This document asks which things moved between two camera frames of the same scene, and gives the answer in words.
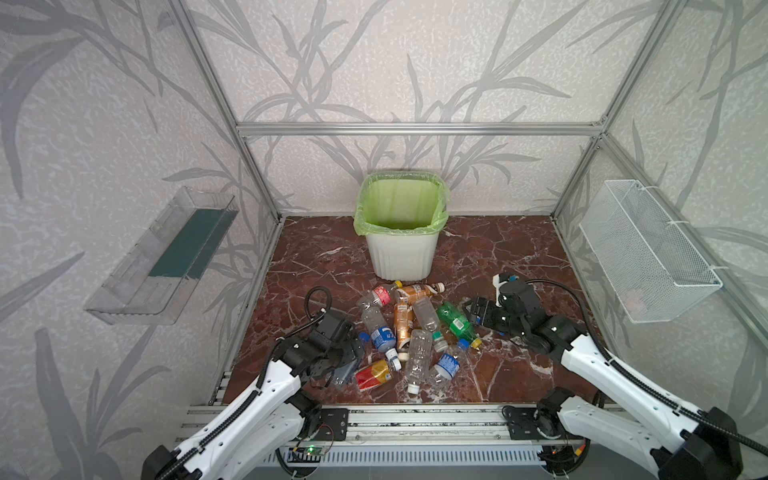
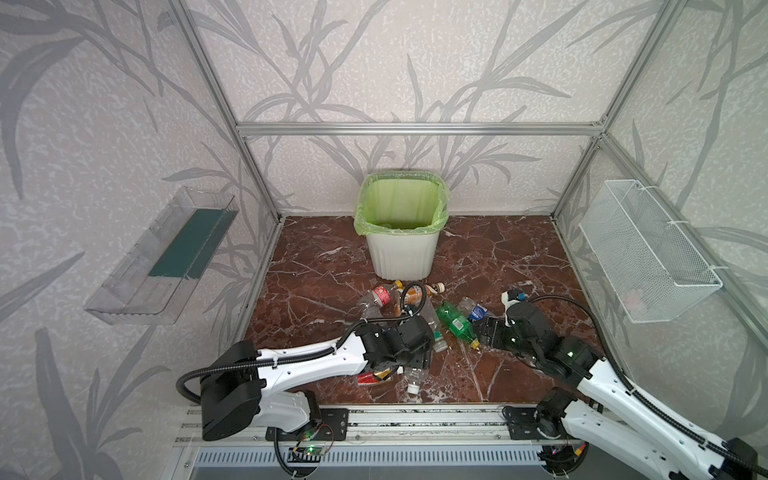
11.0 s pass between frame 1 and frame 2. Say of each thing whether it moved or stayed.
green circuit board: stayed
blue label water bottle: moved
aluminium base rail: stayed
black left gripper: moved
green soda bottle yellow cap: stayed
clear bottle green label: stayed
